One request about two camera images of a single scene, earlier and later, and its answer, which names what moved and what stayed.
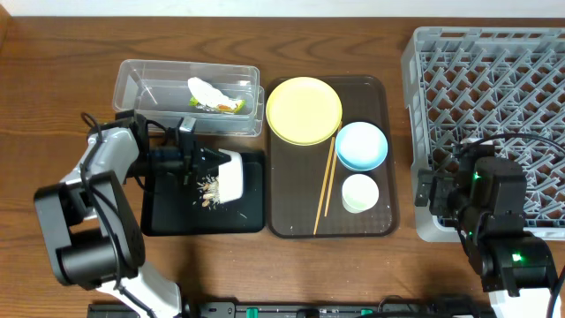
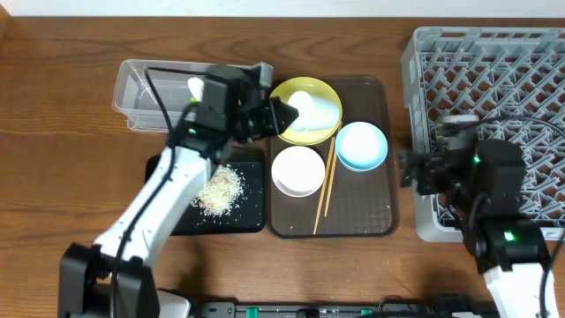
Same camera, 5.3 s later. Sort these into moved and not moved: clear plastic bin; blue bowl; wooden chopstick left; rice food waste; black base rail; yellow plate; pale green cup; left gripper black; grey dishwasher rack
Moved: left gripper black; pale green cup; rice food waste
Not moved: grey dishwasher rack; clear plastic bin; yellow plate; black base rail; blue bowl; wooden chopstick left
